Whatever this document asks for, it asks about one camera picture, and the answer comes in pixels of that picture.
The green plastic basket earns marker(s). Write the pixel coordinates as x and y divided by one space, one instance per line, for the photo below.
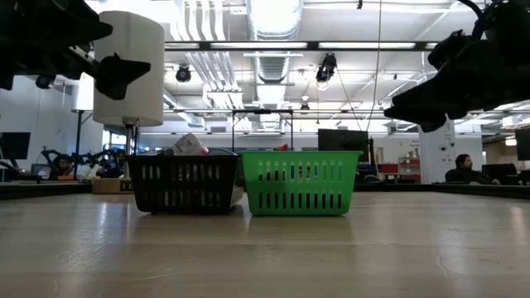
298 157

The black ceiling spotlight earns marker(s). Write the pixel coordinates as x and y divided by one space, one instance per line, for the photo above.
183 74
43 83
326 68

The pink and white charger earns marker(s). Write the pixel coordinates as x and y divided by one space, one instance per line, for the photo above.
188 145

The silver ventilation duct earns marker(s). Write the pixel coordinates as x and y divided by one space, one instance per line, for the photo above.
273 16

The white shade wooden base lamp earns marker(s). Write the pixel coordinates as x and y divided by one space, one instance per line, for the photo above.
132 62

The background black robot arms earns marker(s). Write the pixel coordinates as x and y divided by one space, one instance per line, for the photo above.
97 159

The person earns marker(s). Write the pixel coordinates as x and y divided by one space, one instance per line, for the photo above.
63 165
461 174

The red shelf unit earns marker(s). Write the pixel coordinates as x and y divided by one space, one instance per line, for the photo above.
389 168

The black plastic basket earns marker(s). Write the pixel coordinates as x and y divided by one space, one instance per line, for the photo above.
182 159

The white pillar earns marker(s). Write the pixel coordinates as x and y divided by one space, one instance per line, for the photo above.
435 153

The small red background object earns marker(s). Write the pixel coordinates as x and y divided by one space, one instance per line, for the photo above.
282 147

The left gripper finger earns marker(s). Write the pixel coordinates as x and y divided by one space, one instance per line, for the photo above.
120 74

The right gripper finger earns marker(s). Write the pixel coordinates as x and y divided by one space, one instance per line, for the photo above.
422 93
418 118

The black monitor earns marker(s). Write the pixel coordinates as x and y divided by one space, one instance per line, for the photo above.
18 145
343 140
523 145

